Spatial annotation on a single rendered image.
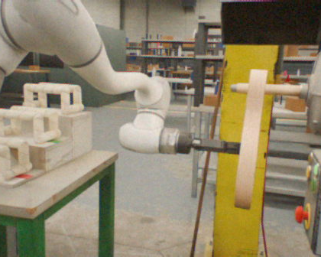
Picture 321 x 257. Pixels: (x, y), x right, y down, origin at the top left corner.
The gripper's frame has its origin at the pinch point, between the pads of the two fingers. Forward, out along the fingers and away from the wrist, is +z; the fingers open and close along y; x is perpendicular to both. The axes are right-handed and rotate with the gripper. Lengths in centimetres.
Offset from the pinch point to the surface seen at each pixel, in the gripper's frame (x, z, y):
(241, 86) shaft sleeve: 18.7, -1.7, 6.5
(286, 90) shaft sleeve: 18.3, 11.5, 6.5
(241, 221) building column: -31, 2, -108
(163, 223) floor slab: -48, -59, -171
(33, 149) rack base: -9, -69, 7
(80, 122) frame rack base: 5, -64, -11
